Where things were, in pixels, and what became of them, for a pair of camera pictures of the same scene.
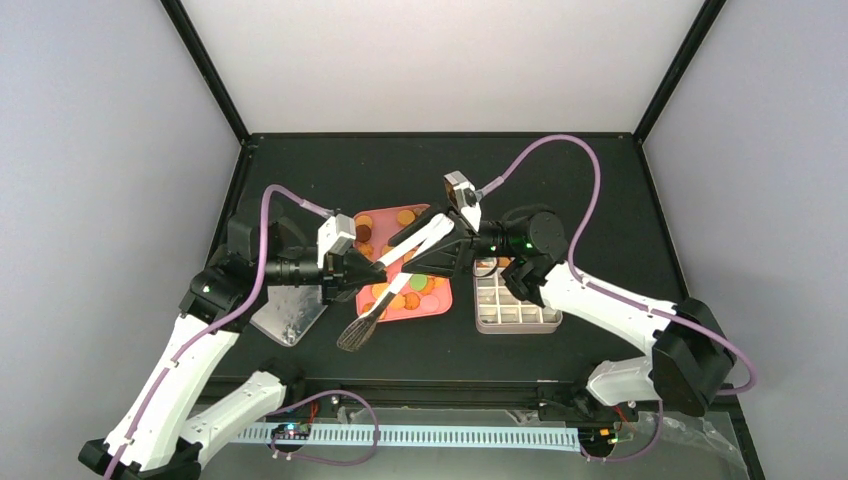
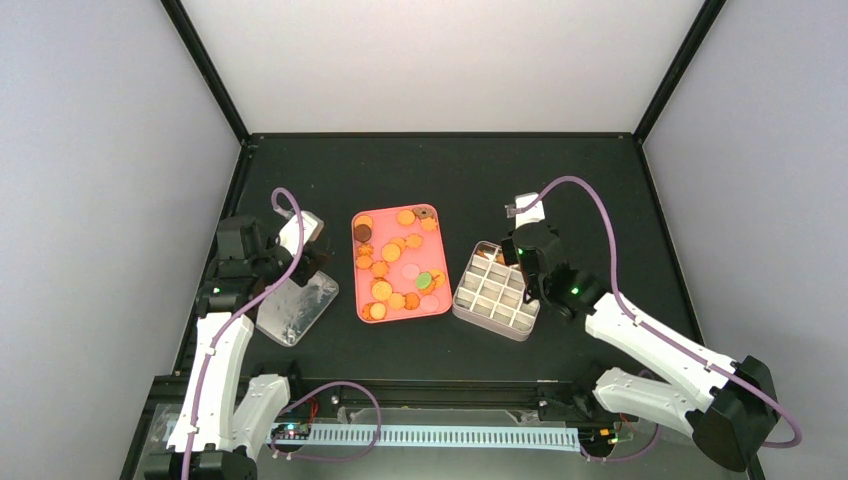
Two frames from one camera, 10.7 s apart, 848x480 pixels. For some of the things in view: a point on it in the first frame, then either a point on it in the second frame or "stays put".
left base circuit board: [291, 431] stays put
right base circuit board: [597, 438] stays put
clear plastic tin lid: [291, 313] stays put
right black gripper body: [467, 239] → [506, 252]
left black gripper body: [330, 274] → [298, 275]
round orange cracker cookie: [406, 217] stays put
